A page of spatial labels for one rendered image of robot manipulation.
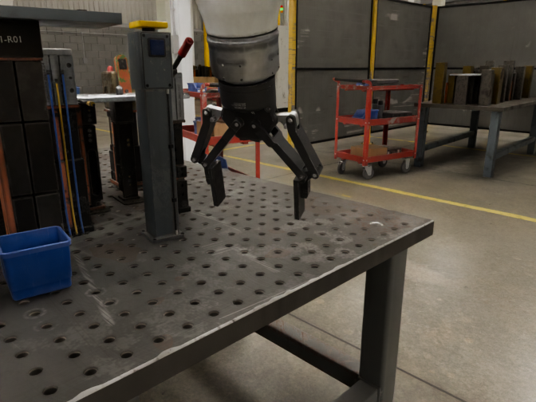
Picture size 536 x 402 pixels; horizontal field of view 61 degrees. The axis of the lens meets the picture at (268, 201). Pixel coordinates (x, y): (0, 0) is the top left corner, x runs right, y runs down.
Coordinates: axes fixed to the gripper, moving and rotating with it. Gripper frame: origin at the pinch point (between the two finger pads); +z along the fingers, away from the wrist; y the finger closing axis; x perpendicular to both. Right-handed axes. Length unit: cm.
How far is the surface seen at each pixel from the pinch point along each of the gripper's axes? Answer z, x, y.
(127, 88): 6, 54, -64
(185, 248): 21.8, 8.8, -22.1
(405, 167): 206, 380, 1
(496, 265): 141, 167, 68
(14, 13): -26.7, 3.8, -41.1
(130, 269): 18.0, -3.7, -26.4
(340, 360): 77, 31, 8
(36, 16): -25.8, 6.2, -39.3
